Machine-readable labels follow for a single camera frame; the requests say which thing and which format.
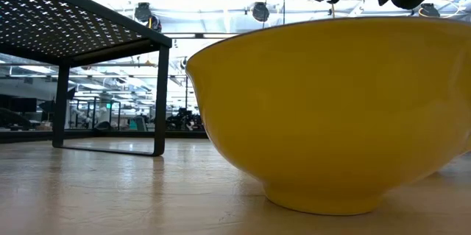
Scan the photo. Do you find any yellow floral patterned bowl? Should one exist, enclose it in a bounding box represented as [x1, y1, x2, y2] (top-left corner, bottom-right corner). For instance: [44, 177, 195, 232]
[185, 15, 471, 217]

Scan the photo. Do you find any black perforated metal shelf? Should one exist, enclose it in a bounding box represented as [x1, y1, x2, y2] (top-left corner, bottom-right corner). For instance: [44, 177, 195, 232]
[0, 0, 173, 158]

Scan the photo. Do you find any black frame robot cell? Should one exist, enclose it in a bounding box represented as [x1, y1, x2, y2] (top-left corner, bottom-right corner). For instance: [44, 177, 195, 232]
[68, 97, 122, 131]

